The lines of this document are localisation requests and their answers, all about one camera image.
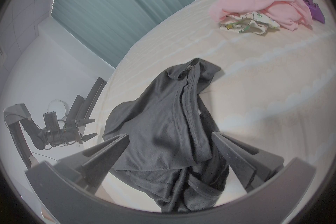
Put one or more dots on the white printed garment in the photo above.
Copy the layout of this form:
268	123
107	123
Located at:
244	23

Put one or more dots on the bed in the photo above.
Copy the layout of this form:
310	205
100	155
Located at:
262	73

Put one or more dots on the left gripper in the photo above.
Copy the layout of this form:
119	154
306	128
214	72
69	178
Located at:
70	133

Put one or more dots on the purple satin garment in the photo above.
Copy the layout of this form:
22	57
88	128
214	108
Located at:
315	10

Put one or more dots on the black chest of drawers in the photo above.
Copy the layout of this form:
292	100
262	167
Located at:
93	97

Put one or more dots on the black T-shirt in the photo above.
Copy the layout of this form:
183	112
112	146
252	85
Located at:
162	118

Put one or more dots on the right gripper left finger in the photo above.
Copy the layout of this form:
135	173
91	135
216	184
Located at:
102	161

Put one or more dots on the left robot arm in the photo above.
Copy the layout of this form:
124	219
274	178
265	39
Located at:
34	131

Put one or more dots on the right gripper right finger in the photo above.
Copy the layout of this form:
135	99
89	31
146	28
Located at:
238	162

